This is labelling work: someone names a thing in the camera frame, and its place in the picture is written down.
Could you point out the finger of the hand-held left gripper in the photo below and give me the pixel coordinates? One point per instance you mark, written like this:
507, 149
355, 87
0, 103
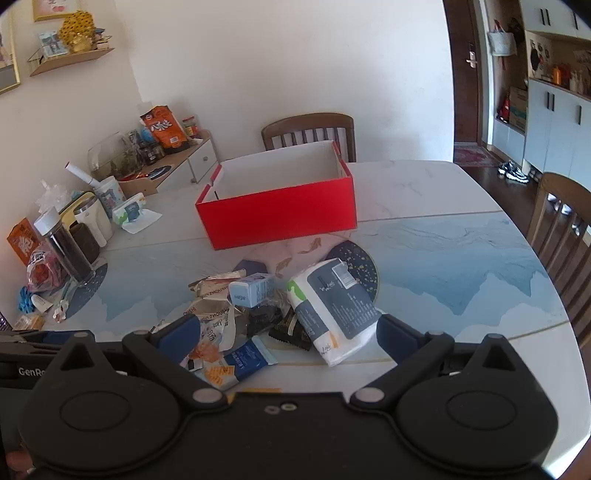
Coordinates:
64, 338

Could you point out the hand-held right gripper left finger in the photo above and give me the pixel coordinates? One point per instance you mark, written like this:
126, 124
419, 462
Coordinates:
182, 332

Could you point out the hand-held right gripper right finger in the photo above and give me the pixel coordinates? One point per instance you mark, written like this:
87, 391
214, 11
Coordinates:
395, 337

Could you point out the beige snack wrapper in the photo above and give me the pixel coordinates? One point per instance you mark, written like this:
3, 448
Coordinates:
210, 323

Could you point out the silver snack wrapper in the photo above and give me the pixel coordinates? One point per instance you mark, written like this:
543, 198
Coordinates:
214, 284

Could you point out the blue biscuit packet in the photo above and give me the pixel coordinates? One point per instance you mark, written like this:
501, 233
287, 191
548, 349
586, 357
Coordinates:
247, 360

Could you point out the white tissue pack dark label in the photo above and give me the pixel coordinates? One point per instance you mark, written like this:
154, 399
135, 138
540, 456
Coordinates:
332, 300

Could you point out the small white blue box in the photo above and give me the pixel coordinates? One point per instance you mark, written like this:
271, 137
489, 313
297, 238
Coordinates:
251, 290

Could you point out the clear dark snack wrapper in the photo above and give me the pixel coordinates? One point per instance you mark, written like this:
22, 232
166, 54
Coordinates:
263, 318

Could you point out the red cardboard box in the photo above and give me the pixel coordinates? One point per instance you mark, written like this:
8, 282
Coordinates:
277, 212

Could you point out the white blue patterned desktop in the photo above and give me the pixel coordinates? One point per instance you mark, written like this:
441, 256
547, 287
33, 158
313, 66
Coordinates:
438, 207

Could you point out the blue cloth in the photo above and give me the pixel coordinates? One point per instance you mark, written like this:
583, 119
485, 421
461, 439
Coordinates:
25, 300

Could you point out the red mesh bag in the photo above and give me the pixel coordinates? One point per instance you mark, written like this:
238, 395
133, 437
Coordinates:
44, 272

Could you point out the clear bottle dark contents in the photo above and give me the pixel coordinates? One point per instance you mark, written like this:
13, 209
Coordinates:
67, 249

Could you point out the dark blue small pouch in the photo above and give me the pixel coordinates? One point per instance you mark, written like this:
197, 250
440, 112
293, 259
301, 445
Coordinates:
249, 266

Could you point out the black snack packet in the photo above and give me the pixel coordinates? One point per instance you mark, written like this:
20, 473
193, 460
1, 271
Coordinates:
293, 337

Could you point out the orange carton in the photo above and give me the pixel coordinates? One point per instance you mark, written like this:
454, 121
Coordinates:
21, 240

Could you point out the white insulated kettle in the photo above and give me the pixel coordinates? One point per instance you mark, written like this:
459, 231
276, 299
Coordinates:
94, 219

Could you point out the wet wipes pack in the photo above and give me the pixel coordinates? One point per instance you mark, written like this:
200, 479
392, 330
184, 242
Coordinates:
131, 210

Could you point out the clear plastic bag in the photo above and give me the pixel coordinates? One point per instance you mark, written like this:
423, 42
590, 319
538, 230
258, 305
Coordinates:
53, 196

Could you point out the printed mug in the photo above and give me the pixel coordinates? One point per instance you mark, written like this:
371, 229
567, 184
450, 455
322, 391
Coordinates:
111, 196

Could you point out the rolled white paper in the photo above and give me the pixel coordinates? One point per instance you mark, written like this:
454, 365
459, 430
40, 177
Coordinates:
81, 173

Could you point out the white wooden sideboard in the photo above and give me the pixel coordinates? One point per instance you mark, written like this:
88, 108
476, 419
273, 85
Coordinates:
184, 161

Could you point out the dark glass jar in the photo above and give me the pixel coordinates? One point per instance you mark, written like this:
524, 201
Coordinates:
150, 153

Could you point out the glass fish tank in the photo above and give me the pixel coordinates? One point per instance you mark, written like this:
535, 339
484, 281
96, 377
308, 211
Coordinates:
111, 154

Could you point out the patterned rug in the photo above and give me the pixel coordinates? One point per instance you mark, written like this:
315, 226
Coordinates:
475, 156

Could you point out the black white sneaker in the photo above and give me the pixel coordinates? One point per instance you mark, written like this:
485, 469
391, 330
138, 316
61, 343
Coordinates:
519, 175
505, 168

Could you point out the red lidded jar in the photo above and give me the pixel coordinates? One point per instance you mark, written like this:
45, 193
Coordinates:
190, 127

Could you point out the orange snack bag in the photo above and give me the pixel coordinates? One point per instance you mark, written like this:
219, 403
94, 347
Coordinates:
164, 127

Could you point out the wooden dining chair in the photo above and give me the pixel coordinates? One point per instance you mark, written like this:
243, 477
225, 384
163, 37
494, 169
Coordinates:
554, 184
318, 121

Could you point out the brown door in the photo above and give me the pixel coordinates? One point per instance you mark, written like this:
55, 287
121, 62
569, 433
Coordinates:
461, 92

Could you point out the pale blue cabinet unit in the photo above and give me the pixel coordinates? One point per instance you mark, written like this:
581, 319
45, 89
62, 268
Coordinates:
558, 129

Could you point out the gold framed picture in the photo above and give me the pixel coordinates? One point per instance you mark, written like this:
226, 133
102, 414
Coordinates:
55, 9
7, 64

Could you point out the golden ornament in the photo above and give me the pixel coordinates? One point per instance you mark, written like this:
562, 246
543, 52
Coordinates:
76, 30

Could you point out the orange bottle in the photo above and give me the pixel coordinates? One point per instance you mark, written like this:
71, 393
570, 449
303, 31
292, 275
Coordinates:
560, 75

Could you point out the hanging tote bag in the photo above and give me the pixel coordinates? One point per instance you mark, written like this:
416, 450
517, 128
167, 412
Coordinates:
501, 41

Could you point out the wooden wall shelf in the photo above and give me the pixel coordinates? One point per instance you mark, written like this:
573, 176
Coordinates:
69, 60

